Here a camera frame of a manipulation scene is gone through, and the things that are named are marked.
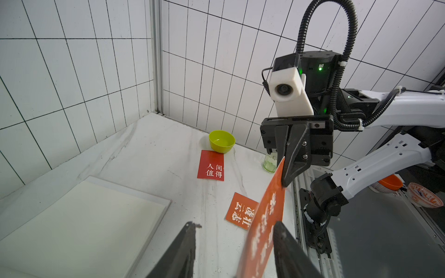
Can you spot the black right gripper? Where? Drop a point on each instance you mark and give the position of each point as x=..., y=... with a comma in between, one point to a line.
x=299, y=140

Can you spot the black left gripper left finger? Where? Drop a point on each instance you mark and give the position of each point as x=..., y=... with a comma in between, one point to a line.
x=178, y=260

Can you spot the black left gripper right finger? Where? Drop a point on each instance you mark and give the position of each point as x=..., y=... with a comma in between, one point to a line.
x=290, y=260

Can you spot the orange photo card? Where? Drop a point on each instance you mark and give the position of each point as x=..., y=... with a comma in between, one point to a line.
x=241, y=211
x=259, y=241

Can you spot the white photo album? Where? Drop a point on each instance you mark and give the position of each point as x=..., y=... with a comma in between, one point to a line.
x=98, y=229

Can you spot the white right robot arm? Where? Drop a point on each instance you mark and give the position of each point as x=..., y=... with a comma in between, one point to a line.
x=362, y=136

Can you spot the red photo card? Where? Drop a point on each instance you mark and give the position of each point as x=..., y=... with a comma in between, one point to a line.
x=211, y=166

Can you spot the clear green glass cup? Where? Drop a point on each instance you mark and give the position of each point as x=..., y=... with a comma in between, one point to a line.
x=270, y=161

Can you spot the lime green plastic bowl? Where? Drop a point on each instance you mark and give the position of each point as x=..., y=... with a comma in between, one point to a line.
x=221, y=141

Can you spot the patterned ceramic bowl outside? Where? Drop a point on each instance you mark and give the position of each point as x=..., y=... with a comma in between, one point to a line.
x=420, y=196

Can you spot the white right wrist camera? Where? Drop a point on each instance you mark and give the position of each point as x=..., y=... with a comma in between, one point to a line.
x=287, y=90

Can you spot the orange bowl outside enclosure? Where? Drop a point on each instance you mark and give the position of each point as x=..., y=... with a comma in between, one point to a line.
x=390, y=184

